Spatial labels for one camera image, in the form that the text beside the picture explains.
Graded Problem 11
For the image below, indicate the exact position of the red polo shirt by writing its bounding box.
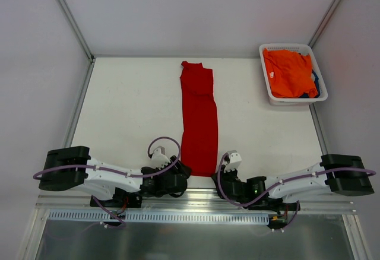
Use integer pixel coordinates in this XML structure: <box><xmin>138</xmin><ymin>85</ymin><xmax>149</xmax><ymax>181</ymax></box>
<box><xmin>180</xmin><ymin>61</ymin><xmax>219</xmax><ymax>177</ymax></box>

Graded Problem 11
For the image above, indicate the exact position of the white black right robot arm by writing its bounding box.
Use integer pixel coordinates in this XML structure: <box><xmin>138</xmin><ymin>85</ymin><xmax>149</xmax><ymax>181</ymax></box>
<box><xmin>212</xmin><ymin>151</ymin><xmax>376</xmax><ymax>211</ymax></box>

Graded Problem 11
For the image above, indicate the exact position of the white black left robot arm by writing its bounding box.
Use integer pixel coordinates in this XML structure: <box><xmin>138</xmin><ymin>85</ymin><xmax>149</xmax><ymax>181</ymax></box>
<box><xmin>34</xmin><ymin>146</ymin><xmax>192</xmax><ymax>207</ymax></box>

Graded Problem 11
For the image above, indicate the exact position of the blue t shirt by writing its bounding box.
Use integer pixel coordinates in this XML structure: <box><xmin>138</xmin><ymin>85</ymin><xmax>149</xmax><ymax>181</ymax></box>
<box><xmin>299</xmin><ymin>70</ymin><xmax>321</xmax><ymax>99</ymax></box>

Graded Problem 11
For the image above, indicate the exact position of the orange t shirt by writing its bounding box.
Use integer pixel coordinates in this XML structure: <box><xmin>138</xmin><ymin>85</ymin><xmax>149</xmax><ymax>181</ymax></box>
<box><xmin>263</xmin><ymin>49</ymin><xmax>316</xmax><ymax>99</ymax></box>

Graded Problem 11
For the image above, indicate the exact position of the white plastic laundry basket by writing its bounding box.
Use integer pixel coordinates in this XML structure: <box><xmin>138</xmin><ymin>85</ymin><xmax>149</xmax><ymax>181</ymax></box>
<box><xmin>259</xmin><ymin>43</ymin><xmax>328</xmax><ymax>106</ymax></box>

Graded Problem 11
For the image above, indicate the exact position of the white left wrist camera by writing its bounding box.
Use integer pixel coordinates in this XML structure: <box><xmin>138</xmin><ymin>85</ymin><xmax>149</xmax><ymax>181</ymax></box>
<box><xmin>150</xmin><ymin>146</ymin><xmax>171</xmax><ymax>170</ymax></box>

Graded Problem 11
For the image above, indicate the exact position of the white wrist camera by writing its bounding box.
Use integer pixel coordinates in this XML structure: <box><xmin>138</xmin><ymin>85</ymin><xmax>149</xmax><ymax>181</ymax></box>
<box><xmin>223</xmin><ymin>150</ymin><xmax>242</xmax><ymax>173</ymax></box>
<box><xmin>150</xmin><ymin>146</ymin><xmax>171</xmax><ymax>170</ymax></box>

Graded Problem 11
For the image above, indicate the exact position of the aluminium mounting rail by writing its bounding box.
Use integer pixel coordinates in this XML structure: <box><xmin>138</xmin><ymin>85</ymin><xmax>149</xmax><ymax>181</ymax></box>
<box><xmin>36</xmin><ymin>189</ymin><xmax>357</xmax><ymax>215</ymax></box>

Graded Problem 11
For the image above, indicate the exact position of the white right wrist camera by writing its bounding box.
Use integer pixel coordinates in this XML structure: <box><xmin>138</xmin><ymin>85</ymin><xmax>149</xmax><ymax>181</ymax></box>
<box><xmin>223</xmin><ymin>150</ymin><xmax>242</xmax><ymax>173</ymax></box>

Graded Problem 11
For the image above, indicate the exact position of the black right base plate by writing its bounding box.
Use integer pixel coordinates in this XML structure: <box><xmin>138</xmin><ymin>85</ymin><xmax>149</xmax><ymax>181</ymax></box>
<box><xmin>248</xmin><ymin>198</ymin><xmax>297</xmax><ymax>213</ymax></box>

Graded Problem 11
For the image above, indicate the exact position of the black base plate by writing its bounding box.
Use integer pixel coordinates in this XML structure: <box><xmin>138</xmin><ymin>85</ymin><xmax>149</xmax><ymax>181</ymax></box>
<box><xmin>248</xmin><ymin>198</ymin><xmax>297</xmax><ymax>213</ymax></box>
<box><xmin>99</xmin><ymin>193</ymin><xmax>143</xmax><ymax>208</ymax></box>

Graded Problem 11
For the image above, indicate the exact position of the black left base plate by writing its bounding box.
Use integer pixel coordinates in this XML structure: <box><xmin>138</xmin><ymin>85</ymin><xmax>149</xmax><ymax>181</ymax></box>
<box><xmin>99</xmin><ymin>193</ymin><xmax>143</xmax><ymax>208</ymax></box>

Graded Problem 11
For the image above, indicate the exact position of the white slotted cable duct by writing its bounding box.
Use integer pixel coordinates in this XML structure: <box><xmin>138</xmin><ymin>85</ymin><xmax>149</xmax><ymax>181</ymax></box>
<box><xmin>47</xmin><ymin>209</ymin><xmax>270</xmax><ymax>226</ymax></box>

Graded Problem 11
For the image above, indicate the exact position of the aluminium frame post left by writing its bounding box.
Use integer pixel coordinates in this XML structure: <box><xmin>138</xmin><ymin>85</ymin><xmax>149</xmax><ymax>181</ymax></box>
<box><xmin>56</xmin><ymin>0</ymin><xmax>94</xmax><ymax>62</ymax></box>

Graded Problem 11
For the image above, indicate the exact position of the aluminium frame post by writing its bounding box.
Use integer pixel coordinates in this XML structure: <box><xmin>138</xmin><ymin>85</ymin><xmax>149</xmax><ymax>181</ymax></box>
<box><xmin>56</xmin><ymin>0</ymin><xmax>94</xmax><ymax>62</ymax></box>
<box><xmin>308</xmin><ymin>0</ymin><xmax>343</xmax><ymax>48</ymax></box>

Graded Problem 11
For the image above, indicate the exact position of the aluminium frame post right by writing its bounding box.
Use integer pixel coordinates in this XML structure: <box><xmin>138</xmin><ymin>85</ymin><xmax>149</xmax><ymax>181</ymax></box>
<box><xmin>308</xmin><ymin>0</ymin><xmax>343</xmax><ymax>48</ymax></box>

